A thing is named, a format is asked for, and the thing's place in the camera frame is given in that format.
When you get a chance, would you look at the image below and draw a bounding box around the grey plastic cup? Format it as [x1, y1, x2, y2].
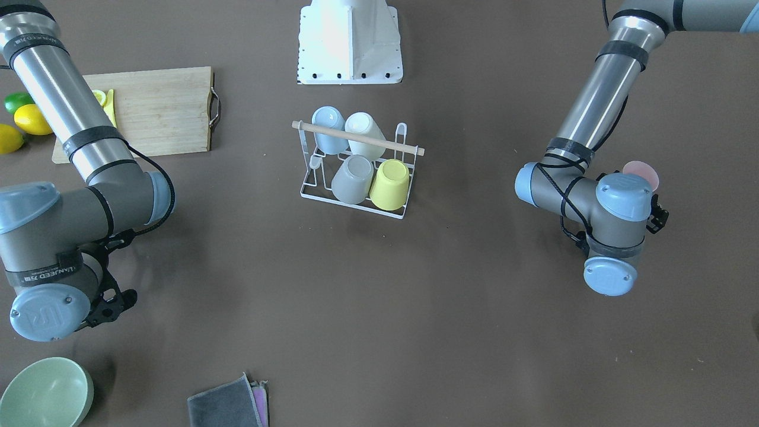
[331, 155, 374, 205]

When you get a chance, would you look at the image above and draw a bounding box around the yellow plastic knife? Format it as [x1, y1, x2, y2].
[103, 89, 117, 127]

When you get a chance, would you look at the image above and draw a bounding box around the light blue plastic cup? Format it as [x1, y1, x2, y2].
[312, 106, 349, 155]

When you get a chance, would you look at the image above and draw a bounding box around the whole yellow lemon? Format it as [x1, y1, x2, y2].
[14, 104, 54, 136]
[0, 123, 25, 155]

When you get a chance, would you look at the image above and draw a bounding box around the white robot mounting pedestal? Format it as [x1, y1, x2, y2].
[296, 1, 404, 85]

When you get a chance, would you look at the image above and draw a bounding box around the purple cloth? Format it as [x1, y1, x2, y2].
[250, 380, 269, 427]

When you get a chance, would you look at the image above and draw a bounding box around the lemon slice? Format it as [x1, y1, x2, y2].
[91, 89, 107, 108]

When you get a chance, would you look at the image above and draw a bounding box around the green lime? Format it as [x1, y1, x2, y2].
[4, 92, 35, 116]

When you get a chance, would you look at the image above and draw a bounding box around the white plastic cup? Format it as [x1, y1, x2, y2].
[345, 111, 387, 162]

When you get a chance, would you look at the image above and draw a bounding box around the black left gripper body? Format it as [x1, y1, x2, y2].
[647, 193, 669, 234]

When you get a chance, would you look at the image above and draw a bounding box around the white wire cup holder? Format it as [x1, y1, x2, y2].
[292, 120, 425, 219]

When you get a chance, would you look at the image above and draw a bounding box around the green ceramic bowl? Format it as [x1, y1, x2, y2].
[1, 357, 94, 426]

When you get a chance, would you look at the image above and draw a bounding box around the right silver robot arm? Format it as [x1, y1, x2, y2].
[2, 1, 174, 342]

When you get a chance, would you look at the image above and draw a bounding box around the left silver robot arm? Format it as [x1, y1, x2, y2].
[515, 1, 757, 298]

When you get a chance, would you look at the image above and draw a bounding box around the yellow plastic cup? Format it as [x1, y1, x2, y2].
[369, 159, 410, 211]

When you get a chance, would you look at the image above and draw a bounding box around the pink plastic cup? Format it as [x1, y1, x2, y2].
[623, 161, 661, 192]

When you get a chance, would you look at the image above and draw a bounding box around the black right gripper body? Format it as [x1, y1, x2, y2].
[79, 229, 138, 329]

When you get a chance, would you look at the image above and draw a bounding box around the grey folded cloth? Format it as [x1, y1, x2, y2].
[187, 375, 258, 426]

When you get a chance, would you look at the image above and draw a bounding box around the wooden cutting board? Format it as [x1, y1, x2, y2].
[84, 66, 214, 157]

